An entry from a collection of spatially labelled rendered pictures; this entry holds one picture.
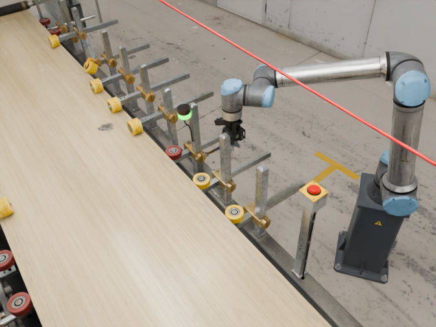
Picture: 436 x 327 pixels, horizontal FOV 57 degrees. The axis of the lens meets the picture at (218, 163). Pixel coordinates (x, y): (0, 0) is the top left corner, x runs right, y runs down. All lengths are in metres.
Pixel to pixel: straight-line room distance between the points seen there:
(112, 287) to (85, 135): 0.95
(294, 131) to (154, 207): 2.05
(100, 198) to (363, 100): 2.84
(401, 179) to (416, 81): 0.50
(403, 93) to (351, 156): 1.83
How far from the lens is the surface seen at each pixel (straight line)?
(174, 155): 2.00
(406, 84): 1.63
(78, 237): 1.77
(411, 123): 1.75
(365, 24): 4.41
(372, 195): 2.29
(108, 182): 1.95
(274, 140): 3.47
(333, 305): 1.77
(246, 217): 1.81
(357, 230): 2.41
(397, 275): 2.79
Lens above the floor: 2.23
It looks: 43 degrees down
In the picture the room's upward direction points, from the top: 3 degrees counter-clockwise
